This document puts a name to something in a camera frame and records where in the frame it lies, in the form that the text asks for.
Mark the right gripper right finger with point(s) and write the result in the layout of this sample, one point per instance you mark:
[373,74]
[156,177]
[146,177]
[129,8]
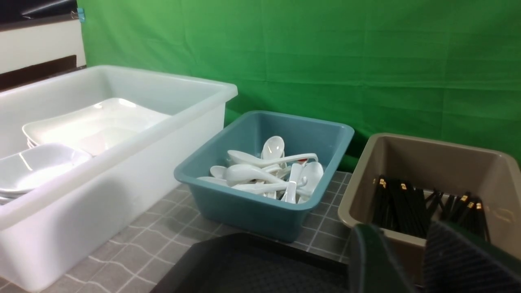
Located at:
[457,261]

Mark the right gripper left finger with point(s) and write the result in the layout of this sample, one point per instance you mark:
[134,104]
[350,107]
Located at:
[373,266]

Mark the white ceramic soup spoon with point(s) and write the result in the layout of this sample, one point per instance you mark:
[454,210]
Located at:
[245,158]

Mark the white square rice plate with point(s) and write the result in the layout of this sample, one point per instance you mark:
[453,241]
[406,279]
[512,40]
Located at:
[93,122]

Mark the bundle of black chopsticks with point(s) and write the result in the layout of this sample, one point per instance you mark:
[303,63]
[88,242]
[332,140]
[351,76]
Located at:
[401,207]

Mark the brown plastic bin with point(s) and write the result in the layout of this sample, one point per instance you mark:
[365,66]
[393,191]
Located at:
[428,164]

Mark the red tipped white spoon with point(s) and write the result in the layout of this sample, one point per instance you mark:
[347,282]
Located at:
[295,180]

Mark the black serving tray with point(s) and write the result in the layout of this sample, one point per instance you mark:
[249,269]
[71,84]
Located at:
[245,263]

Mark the pile of white spoons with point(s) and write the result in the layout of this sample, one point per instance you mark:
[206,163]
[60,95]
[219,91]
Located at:
[270,181]

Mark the teal plastic bin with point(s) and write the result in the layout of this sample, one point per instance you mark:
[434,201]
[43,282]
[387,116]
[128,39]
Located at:
[255,213]

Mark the green backdrop cloth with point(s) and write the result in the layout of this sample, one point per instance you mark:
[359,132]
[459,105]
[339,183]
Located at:
[447,70]

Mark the grey checked tablecloth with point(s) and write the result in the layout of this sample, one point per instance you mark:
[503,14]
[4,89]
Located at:
[141,254]

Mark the stack of white square plates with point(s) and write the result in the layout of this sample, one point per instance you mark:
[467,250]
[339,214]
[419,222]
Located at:
[93,126]

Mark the large white plastic tub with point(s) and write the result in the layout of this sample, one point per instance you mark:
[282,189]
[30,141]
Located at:
[166,118]

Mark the stack of white bowls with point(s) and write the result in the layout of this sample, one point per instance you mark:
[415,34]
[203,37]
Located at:
[25,171]

